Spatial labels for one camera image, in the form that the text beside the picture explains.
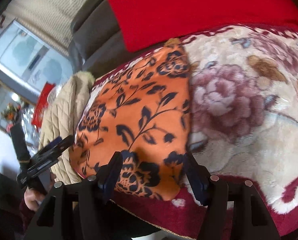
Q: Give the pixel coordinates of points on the beige quilted jacket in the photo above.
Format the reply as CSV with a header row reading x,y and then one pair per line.
x,y
62,116

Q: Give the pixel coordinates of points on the orange black floral garment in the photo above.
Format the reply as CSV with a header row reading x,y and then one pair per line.
x,y
143,113

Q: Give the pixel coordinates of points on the floral maroon cream blanket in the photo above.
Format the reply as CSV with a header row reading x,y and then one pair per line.
x,y
243,87

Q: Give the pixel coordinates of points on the red decorated box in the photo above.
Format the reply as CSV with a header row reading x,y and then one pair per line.
x,y
41,105

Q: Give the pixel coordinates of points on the beige woven curtain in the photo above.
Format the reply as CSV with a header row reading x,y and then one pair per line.
x,y
49,20

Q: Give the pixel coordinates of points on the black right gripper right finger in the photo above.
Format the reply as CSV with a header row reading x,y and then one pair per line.
x,y
198,177

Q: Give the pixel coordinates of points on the person's left hand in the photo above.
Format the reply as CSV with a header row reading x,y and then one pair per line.
x,y
33,199

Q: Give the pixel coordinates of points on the red pillow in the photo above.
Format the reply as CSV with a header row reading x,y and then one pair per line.
x,y
147,22

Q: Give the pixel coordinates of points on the dark leather sofa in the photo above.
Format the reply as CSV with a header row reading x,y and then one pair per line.
x,y
97,45

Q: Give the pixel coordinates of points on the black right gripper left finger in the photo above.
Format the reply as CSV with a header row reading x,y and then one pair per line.
x,y
107,175

